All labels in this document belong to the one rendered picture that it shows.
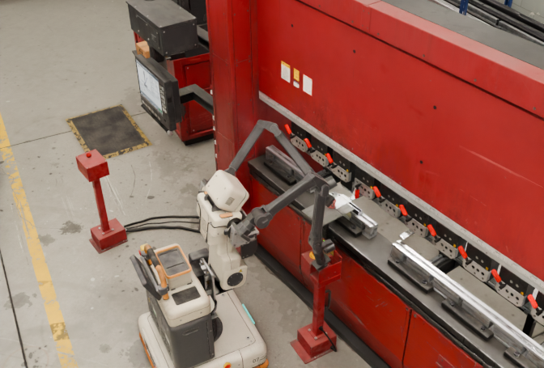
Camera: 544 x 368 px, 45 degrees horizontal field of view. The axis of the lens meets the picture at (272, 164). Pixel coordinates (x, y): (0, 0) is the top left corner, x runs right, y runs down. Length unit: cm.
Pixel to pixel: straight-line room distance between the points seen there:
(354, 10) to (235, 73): 110
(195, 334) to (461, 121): 189
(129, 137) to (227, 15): 282
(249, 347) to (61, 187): 264
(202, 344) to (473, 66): 217
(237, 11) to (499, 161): 183
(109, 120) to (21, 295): 238
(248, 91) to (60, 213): 222
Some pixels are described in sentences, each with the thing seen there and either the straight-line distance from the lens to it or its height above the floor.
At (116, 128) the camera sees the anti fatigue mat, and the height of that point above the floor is 1.
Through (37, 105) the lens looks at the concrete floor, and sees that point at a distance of 738.
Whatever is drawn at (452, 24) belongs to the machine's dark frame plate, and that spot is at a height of 230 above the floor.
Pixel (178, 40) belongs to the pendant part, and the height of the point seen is 184.
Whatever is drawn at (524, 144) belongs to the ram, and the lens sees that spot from 289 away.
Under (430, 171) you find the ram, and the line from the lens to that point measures 331.
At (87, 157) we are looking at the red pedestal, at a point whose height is 80.
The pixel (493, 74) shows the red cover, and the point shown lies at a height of 225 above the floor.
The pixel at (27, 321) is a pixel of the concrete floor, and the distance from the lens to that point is 496.
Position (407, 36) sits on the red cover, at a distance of 311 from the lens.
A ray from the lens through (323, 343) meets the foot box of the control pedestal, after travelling 439.
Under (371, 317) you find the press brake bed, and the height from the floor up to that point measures 45.
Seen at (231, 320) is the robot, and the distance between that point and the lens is 429.
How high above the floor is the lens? 352
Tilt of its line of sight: 36 degrees down
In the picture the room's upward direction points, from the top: 1 degrees counter-clockwise
